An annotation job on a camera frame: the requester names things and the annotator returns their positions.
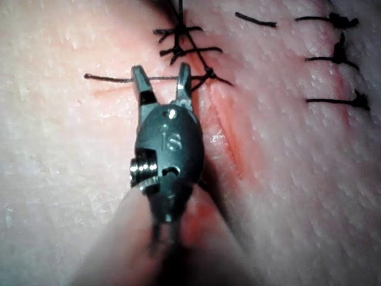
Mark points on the right arm needle driver jaw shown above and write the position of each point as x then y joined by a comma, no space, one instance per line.
184,82
143,85

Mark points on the right arm needle driver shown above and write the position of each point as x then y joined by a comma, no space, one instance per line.
169,140

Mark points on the dark right arm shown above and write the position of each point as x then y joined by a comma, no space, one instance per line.
125,238

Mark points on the black stitching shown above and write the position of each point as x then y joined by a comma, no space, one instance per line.
209,72
339,55

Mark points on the short black thread piece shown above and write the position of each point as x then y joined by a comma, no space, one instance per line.
256,20

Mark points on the tissue pad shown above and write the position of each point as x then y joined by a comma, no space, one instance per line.
297,178

